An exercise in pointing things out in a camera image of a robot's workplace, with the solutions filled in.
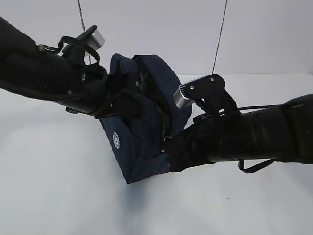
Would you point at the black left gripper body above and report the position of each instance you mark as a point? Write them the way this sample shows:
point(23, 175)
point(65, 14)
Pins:
point(86, 86)

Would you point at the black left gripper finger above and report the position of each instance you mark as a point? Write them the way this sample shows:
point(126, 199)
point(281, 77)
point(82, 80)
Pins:
point(126, 105)
point(120, 83)

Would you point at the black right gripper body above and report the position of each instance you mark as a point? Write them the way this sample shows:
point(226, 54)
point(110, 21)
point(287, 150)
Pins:
point(197, 145)

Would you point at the dark navy fabric bag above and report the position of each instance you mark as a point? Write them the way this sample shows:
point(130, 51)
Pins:
point(137, 142)

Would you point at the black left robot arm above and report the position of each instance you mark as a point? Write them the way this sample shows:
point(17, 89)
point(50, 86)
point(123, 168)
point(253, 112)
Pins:
point(37, 71)

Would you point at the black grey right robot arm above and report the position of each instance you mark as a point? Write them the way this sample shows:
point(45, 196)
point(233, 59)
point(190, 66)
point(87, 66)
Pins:
point(281, 133)

